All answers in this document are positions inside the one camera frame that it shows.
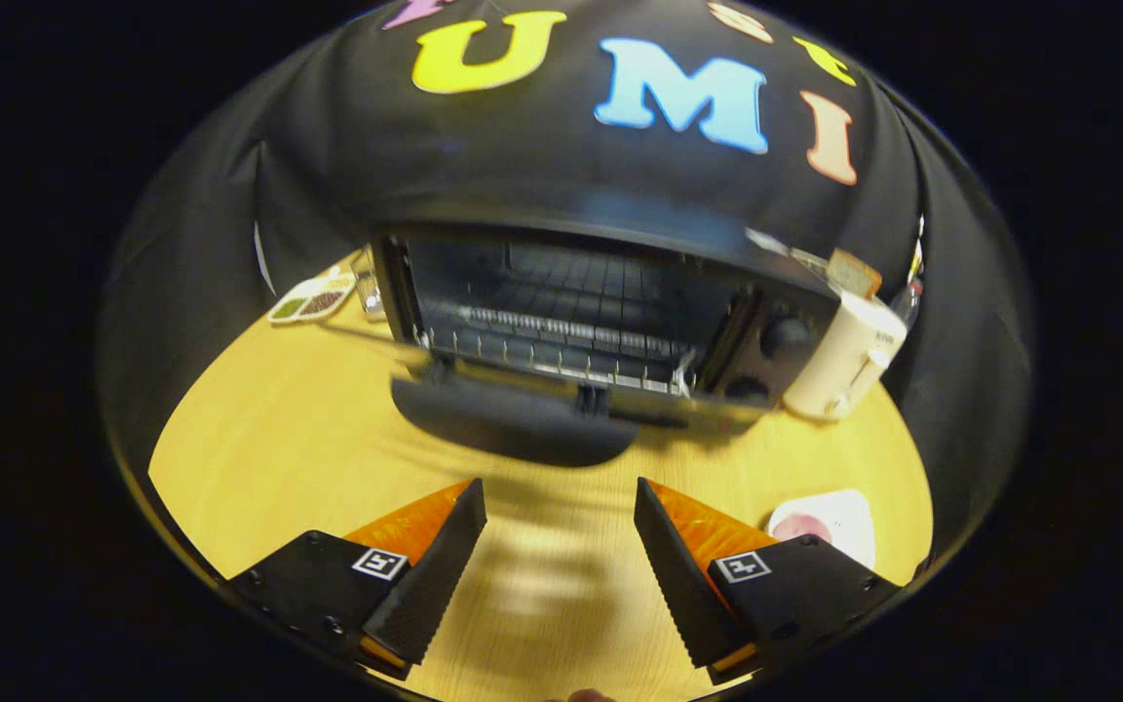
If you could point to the bread slice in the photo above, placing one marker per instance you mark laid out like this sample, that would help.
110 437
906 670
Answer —
854 273

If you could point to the white square plate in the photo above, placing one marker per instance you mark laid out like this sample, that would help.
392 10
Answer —
849 522

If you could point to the white toaster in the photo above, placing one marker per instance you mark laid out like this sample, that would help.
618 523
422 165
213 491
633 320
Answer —
844 361

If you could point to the clear water bottle red label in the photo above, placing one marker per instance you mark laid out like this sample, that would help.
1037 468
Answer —
912 302

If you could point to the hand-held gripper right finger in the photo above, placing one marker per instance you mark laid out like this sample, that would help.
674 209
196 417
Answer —
683 575

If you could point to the metal oven rack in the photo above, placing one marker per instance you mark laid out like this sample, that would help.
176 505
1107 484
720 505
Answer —
561 336

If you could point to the pink ham slice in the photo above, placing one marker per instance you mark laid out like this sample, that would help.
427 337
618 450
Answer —
800 527

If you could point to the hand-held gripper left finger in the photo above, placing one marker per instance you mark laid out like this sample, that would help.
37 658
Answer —
435 575

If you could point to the black toaster oven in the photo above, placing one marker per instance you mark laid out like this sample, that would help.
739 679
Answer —
522 429

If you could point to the divided dish of beans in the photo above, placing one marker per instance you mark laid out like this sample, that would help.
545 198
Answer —
313 297

